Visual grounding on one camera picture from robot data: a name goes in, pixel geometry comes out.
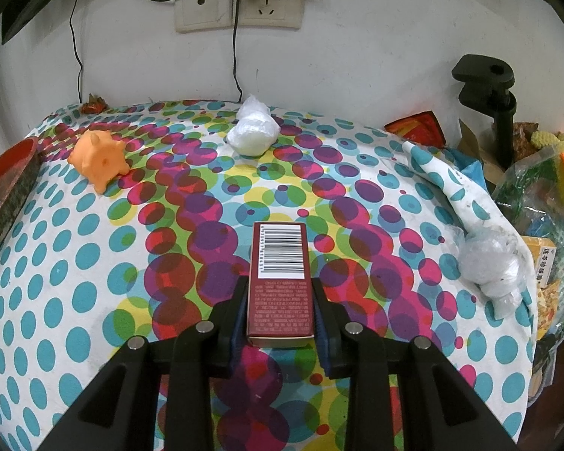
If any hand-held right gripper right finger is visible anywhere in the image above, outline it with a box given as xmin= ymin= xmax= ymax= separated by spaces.
xmin=312 ymin=278 xmax=518 ymax=451

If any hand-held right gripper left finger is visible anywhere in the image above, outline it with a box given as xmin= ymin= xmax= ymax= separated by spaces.
xmin=38 ymin=276 xmax=249 ymax=451

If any dark red box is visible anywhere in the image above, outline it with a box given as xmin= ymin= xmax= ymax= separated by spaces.
xmin=246 ymin=222 xmax=317 ymax=348

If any round red tray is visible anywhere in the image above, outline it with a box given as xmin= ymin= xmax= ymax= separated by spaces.
xmin=0 ymin=138 xmax=43 ymax=275

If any polka dot tablecloth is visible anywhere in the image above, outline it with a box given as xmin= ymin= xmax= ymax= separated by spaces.
xmin=0 ymin=98 xmax=539 ymax=451

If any clear crumpled plastic bag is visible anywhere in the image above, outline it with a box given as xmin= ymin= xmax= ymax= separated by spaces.
xmin=458 ymin=232 xmax=525 ymax=299

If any white plastic bag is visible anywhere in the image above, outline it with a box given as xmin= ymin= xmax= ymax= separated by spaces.
xmin=226 ymin=95 xmax=281 ymax=157

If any orange toy pig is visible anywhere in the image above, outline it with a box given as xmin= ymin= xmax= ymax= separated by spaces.
xmin=68 ymin=130 xmax=131 ymax=194

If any orange snack packet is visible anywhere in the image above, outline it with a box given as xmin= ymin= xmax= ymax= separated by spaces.
xmin=536 ymin=279 xmax=564 ymax=339

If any blue plastic wrapper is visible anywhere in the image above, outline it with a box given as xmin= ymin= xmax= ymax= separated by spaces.
xmin=451 ymin=148 xmax=488 ymax=189

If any yellow carton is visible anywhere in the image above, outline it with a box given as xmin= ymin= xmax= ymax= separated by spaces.
xmin=522 ymin=235 xmax=559 ymax=288

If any red snack packet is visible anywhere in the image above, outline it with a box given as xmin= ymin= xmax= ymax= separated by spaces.
xmin=385 ymin=112 xmax=445 ymax=146

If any cardboard box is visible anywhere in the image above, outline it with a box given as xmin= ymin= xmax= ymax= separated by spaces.
xmin=458 ymin=120 xmax=503 ymax=184

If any clear bag with green mesh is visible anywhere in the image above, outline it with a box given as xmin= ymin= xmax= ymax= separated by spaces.
xmin=491 ymin=145 xmax=564 ymax=264

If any brown red snack wrapper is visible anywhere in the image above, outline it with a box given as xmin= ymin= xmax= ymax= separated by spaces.
xmin=81 ymin=93 xmax=109 ymax=114

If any brown snack bag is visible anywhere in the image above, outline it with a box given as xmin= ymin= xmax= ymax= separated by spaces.
xmin=512 ymin=122 xmax=542 ymax=161

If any black desk clamp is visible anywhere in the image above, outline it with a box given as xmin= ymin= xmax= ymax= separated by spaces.
xmin=451 ymin=55 xmax=518 ymax=170

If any yellow knitted toy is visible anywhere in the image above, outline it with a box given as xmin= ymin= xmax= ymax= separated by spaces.
xmin=531 ymin=130 xmax=564 ymax=207

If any white wall power socket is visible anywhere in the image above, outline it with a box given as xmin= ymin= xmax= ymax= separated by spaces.
xmin=237 ymin=0 xmax=307 ymax=29

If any white wall outlet plate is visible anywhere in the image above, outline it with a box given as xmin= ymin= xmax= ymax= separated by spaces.
xmin=175 ymin=0 xmax=240 ymax=33

